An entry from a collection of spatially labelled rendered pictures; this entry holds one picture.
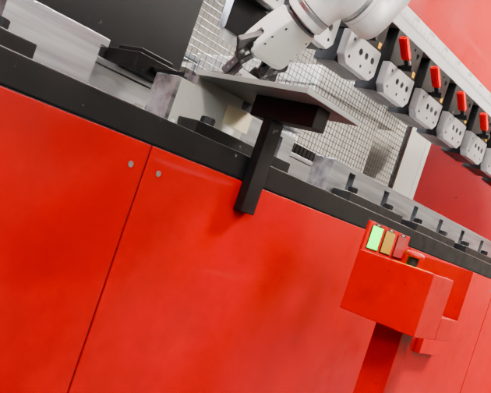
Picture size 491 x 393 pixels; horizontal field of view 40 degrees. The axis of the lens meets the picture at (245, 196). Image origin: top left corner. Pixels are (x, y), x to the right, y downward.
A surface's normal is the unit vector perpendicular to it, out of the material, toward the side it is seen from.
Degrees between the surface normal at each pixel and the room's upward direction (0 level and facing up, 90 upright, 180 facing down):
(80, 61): 90
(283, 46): 133
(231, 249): 90
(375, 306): 90
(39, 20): 90
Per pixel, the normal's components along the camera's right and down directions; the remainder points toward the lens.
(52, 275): 0.73, 0.23
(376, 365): -0.58, -0.22
